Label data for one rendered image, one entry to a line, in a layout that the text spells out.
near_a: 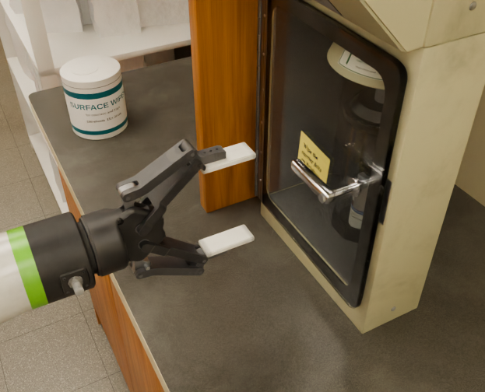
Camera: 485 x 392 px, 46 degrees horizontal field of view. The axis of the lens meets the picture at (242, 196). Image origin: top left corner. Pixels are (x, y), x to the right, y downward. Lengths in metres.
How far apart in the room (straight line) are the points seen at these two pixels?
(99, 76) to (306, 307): 0.67
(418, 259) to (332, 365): 0.20
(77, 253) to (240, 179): 0.52
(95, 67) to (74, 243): 0.73
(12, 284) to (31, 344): 1.55
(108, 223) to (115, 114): 0.69
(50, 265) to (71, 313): 1.59
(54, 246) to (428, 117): 0.44
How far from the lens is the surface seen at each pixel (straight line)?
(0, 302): 0.64
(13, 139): 3.22
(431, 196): 0.78
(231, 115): 1.00
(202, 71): 0.93
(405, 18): 0.59
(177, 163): 0.64
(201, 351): 0.88
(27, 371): 2.12
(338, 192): 0.73
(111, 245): 0.65
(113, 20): 1.86
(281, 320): 0.92
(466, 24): 0.65
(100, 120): 1.31
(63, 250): 0.63
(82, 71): 1.30
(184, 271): 0.75
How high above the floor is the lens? 1.66
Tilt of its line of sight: 39 degrees down
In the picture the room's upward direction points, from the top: straight up
